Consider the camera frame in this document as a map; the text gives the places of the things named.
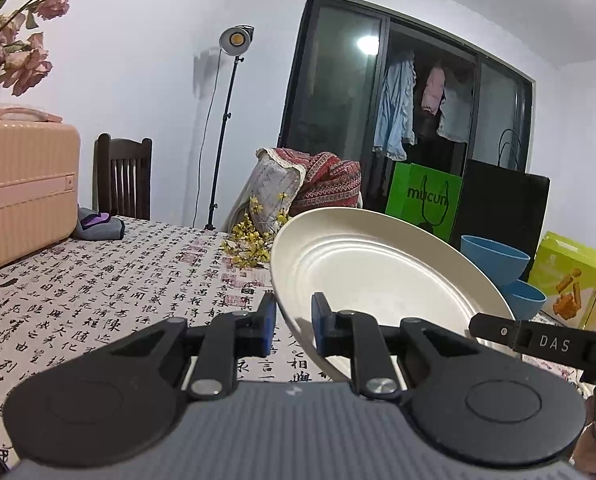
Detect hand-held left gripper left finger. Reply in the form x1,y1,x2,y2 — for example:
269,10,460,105
85,291,278,401

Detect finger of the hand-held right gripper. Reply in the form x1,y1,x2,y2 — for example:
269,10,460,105
469,312,523,350

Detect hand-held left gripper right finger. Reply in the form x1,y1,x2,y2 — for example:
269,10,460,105
311,291,489,401

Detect blue bowl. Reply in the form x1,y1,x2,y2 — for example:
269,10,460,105
500,280,547,322
460,235,531,288

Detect cream plate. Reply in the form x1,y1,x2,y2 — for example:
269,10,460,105
270,207,516,383

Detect yellow flower branch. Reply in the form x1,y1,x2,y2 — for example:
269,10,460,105
220,191,291,270

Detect yellow green snack box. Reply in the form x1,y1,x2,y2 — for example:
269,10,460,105
527,231,596,330

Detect black paper bag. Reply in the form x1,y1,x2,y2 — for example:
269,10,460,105
460,129,551,283

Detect green paper bag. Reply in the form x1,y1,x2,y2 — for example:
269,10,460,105
385,162,464,243

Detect red patterned quilted blanket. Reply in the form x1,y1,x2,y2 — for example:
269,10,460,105
255,147,363,226

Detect calligraphy print tablecloth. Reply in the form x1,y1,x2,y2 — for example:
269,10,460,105
0,215,596,480

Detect grey purple cloth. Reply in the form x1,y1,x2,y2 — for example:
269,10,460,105
75,206,125,242

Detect dark wooden chair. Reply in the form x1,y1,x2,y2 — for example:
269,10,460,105
93,133,153,222

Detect hanging white garment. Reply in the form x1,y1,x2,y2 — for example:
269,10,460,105
436,77,475,143

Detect hanging blue shirt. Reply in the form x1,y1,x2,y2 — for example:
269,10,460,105
372,57,417,162

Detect dark sliding glass door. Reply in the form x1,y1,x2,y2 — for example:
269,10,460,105
278,0,535,216

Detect hanging pink garment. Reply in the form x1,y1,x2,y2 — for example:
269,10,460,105
420,66,447,117

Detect pink ribbed suitcase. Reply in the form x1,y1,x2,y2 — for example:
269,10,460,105
0,106,81,276

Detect studio light on tripod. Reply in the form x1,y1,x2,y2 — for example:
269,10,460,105
203,25,255,232

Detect dried pink roses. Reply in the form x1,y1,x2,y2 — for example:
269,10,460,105
0,0,85,106

